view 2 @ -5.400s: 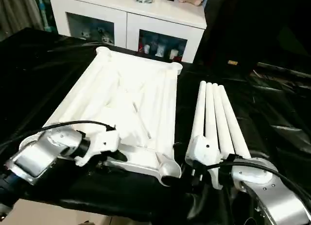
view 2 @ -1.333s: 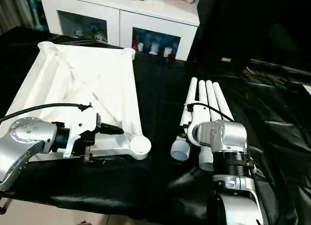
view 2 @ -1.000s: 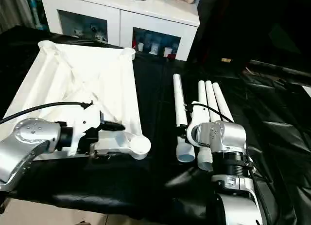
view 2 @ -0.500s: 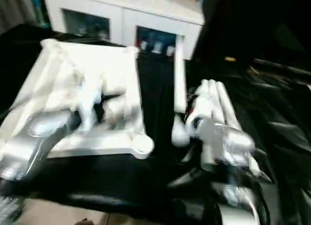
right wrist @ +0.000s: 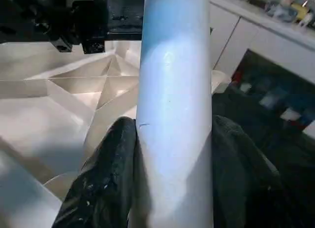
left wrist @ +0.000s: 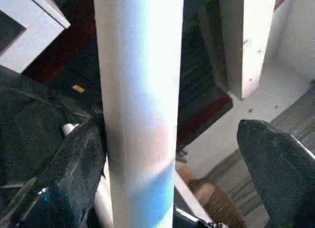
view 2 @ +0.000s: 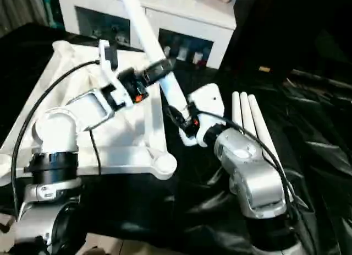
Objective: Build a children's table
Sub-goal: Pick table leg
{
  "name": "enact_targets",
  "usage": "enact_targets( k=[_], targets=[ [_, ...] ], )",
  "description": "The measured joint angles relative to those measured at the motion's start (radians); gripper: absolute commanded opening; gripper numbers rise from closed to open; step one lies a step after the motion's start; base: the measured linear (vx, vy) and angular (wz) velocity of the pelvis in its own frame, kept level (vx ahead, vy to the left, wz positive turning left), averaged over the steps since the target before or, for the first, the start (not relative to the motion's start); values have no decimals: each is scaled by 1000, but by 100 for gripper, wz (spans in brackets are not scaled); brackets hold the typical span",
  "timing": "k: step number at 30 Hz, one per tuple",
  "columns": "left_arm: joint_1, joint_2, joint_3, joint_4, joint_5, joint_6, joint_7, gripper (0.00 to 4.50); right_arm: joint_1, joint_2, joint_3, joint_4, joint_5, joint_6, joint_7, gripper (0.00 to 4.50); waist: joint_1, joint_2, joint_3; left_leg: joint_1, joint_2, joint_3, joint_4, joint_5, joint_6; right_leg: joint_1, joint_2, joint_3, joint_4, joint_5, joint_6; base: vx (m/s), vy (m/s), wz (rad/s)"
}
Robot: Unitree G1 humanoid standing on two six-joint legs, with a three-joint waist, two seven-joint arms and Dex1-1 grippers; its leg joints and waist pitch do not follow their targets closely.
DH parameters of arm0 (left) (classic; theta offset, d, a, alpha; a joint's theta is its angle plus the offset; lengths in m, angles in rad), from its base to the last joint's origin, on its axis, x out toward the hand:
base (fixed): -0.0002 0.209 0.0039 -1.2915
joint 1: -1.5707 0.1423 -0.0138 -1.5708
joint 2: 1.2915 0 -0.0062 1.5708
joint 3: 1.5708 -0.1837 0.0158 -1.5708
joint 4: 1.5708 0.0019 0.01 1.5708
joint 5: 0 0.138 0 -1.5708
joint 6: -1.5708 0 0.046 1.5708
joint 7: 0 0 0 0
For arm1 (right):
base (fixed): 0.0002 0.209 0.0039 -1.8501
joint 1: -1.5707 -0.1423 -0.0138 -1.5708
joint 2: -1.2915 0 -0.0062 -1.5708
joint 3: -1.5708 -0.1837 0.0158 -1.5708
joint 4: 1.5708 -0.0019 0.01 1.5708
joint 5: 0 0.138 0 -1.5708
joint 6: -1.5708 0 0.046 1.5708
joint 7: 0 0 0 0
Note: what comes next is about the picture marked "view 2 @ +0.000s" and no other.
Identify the white plastic table leg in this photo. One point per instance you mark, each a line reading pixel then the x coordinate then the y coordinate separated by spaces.
pixel 261 128
pixel 246 114
pixel 236 109
pixel 148 37

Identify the white plastic table top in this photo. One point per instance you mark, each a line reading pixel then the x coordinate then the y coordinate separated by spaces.
pixel 132 122

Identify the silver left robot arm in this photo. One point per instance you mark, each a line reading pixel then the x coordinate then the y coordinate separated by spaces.
pixel 90 106

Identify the white cabinet with glass doors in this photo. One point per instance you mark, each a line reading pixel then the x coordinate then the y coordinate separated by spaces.
pixel 178 18

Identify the black shiny mat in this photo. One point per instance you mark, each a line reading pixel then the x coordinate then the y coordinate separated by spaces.
pixel 209 200

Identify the small tan block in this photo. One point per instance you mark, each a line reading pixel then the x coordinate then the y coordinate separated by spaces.
pixel 265 69

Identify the dark brown cabinet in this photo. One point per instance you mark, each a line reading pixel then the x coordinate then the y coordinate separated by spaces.
pixel 288 23

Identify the grey curtain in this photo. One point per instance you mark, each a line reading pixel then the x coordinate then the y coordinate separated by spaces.
pixel 24 10

